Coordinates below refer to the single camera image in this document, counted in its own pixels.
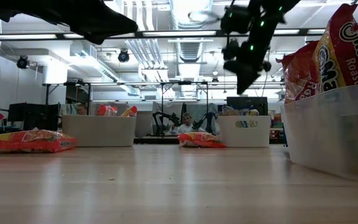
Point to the clear plastic bin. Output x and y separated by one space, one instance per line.
331 133

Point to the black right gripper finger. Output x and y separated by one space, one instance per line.
235 71
249 73

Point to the silver ventilation duct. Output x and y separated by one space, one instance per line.
191 49

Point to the black background gantry frame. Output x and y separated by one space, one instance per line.
185 82

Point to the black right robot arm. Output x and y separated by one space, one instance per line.
269 9

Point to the black monitor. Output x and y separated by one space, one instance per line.
247 101

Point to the person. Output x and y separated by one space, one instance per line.
82 109
186 126

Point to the black background robot arm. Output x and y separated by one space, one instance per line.
175 119
208 118

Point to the white plastic bin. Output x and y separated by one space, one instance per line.
228 137

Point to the light grey plastic bin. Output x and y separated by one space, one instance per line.
98 130

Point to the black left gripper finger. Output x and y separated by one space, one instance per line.
113 20
101 32

